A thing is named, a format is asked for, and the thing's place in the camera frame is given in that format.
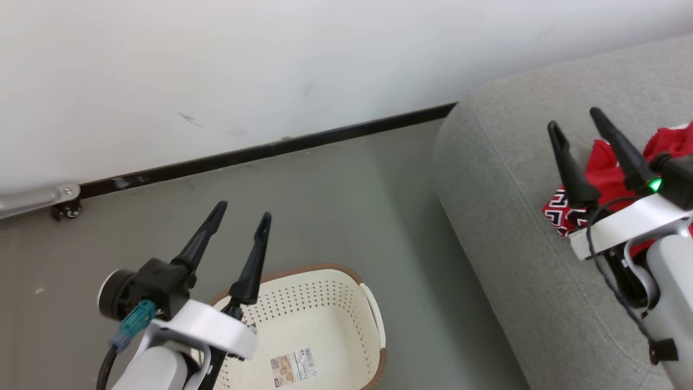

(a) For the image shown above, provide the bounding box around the black wall baseboard strip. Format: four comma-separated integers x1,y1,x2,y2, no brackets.
79,102,459,200

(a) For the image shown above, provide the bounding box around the red jersey with black numbers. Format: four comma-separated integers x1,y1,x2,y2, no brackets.
542,139,658,256

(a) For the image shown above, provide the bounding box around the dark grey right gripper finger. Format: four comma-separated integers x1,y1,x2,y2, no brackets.
547,120,601,210
589,107,658,192

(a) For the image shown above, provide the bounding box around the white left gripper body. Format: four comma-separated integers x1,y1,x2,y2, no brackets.
151,300,258,360

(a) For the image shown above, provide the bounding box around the thin black right gripper cable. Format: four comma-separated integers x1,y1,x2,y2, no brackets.
586,197,678,365

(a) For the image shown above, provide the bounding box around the cream perforated laundry basket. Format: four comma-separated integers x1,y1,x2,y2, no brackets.
189,264,388,390

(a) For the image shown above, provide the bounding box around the plain red garment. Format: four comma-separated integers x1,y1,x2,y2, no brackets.
643,123,693,163

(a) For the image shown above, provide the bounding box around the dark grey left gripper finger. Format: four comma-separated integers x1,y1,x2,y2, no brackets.
172,200,228,272
230,212,272,306

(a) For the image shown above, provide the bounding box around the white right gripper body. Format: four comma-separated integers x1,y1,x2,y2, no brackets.
569,194,693,261

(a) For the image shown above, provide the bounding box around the silver metal bracket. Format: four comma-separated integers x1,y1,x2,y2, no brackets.
0,183,83,222

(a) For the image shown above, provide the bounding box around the black cylinder with white cap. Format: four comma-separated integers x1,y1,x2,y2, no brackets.
97,269,136,321

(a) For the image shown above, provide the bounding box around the paper label sticker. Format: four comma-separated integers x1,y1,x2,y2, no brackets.
270,347,318,387

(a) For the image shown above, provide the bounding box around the black cable with teal connector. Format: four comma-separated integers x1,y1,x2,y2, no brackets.
96,300,158,390

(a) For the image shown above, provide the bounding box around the grey fabric sofa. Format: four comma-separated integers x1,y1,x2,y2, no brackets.
432,35,693,390

